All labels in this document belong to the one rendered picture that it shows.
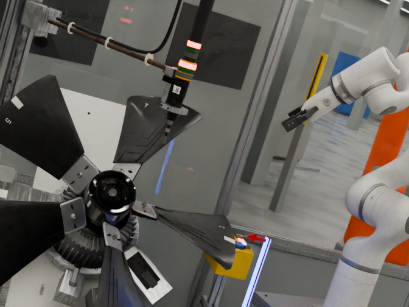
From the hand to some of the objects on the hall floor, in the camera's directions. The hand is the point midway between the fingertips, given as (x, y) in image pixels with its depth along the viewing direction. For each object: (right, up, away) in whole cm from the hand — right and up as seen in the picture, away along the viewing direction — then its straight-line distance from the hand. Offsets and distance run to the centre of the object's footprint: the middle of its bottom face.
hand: (291, 120), depth 207 cm
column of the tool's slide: (-125, -110, +52) cm, 174 cm away
